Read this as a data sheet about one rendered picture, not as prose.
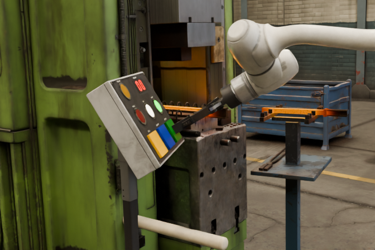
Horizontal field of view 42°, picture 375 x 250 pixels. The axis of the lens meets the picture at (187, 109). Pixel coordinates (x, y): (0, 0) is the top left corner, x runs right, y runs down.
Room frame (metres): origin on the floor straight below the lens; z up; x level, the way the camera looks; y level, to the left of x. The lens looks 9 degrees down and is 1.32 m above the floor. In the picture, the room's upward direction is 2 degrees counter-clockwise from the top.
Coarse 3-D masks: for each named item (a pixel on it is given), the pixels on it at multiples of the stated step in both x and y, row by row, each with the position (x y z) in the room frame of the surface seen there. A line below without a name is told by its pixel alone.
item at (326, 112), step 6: (264, 108) 2.41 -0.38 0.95; (270, 108) 2.39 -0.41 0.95; (276, 108) 2.38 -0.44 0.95; (282, 108) 2.38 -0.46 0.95; (288, 108) 2.37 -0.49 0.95; (294, 108) 2.36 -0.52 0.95; (318, 114) 2.29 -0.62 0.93; (324, 114) 2.26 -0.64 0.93; (330, 114) 2.27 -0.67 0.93; (336, 114) 2.25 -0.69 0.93; (342, 114) 2.24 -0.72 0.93
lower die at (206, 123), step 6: (174, 114) 2.05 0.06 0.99; (186, 114) 2.02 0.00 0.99; (174, 120) 1.99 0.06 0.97; (180, 120) 1.97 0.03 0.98; (204, 120) 2.02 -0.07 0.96; (210, 120) 2.06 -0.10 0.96; (216, 120) 2.10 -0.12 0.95; (192, 126) 1.95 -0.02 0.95; (198, 126) 1.99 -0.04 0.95; (204, 126) 2.02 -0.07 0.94; (210, 126) 2.06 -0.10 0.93; (216, 126) 2.09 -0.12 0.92
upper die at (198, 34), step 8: (160, 24) 2.03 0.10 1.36; (168, 24) 2.00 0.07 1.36; (176, 24) 1.97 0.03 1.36; (184, 24) 1.95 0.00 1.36; (192, 24) 1.97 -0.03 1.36; (200, 24) 2.02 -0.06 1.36; (208, 24) 2.06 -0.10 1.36; (152, 32) 2.05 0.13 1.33; (160, 32) 2.02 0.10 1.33; (168, 32) 2.00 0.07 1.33; (176, 32) 1.98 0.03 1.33; (184, 32) 1.95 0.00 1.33; (192, 32) 1.97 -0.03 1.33; (200, 32) 2.02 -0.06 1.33; (208, 32) 2.06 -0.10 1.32; (152, 40) 2.05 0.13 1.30; (160, 40) 2.03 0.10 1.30; (168, 40) 2.00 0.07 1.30; (176, 40) 1.98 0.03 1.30; (184, 40) 1.95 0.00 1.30; (192, 40) 1.97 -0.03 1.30; (200, 40) 2.01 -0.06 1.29; (208, 40) 2.06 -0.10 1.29
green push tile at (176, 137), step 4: (168, 120) 1.61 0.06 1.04; (168, 124) 1.57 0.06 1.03; (172, 124) 1.61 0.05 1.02; (168, 128) 1.56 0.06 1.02; (172, 128) 1.59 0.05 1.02; (172, 132) 1.57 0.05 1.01; (172, 136) 1.56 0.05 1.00; (176, 136) 1.58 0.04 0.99; (180, 136) 1.61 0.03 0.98; (176, 140) 1.56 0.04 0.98
